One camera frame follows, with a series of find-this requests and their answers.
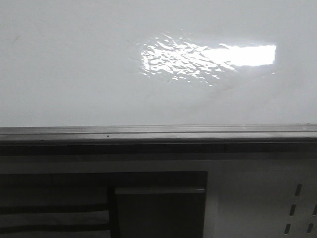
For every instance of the grey metal whiteboard tray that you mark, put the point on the grey metal whiteboard tray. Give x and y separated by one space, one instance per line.
71 140

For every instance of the dark grey square box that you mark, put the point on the dark grey square box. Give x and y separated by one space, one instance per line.
161 212

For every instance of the white perforated metal panel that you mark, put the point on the white perforated metal panel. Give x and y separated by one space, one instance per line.
262 199

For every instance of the white glossy whiteboard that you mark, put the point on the white glossy whiteboard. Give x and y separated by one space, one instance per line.
157 62

